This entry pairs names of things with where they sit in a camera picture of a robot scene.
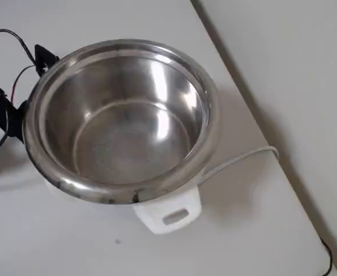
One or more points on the stainless steel inner pot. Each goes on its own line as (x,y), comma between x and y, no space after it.
(128,86)

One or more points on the white rice cooker body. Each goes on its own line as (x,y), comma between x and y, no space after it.
(157,218)

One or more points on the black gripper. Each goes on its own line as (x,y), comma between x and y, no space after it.
(43,58)

